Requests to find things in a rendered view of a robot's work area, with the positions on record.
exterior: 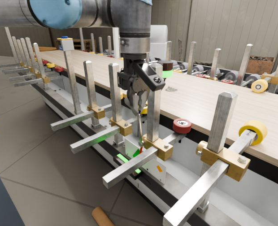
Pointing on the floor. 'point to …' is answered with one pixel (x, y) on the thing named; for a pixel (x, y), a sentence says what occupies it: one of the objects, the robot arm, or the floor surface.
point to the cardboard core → (101, 217)
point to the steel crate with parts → (259, 65)
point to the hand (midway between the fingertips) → (139, 113)
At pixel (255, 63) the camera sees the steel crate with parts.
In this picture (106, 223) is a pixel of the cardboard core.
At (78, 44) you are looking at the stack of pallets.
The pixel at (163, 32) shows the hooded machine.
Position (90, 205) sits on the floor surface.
